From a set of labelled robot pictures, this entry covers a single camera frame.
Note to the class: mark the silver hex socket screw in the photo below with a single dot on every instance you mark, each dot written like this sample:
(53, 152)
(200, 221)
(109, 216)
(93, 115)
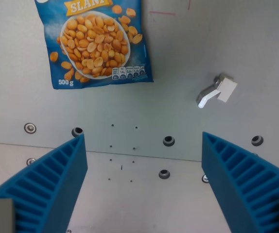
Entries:
(30, 128)
(204, 178)
(30, 161)

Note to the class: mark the small grey metal bracket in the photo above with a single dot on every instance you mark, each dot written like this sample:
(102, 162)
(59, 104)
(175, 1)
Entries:
(223, 89)

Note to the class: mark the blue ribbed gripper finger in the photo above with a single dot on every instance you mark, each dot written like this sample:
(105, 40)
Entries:
(57, 184)
(231, 174)

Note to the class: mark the blue salted peanuts bag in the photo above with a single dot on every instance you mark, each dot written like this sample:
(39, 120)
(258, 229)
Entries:
(93, 48)

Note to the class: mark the grey threaded table insert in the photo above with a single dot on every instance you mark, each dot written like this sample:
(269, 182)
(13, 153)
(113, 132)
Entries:
(77, 131)
(164, 174)
(257, 140)
(169, 141)

